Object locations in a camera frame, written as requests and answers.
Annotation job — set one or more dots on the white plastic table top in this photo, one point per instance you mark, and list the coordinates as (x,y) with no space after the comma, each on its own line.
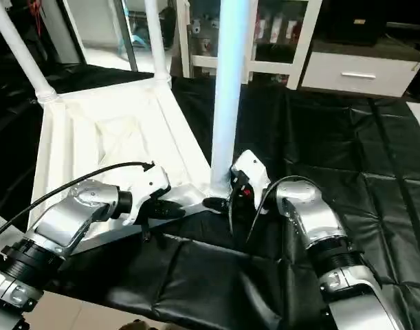
(106,137)

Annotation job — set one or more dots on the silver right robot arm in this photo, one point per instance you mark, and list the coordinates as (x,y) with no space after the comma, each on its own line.
(306,206)

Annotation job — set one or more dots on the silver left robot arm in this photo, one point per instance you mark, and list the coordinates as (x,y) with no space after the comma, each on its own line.
(79,213)

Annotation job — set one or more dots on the black table mat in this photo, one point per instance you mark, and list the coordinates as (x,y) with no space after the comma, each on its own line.
(347,158)

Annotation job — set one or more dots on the white glass door cabinet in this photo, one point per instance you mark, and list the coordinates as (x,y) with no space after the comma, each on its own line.
(271,67)

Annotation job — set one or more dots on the white drawer unit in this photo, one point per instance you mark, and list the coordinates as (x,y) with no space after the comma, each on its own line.
(361,75)

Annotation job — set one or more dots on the blue plastic stool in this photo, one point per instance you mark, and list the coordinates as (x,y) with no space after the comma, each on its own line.
(127,38)

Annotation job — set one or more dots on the black speaker box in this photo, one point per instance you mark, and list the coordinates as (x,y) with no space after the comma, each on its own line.
(354,24)

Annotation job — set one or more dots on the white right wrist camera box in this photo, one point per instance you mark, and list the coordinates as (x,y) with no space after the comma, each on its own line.
(254,172)

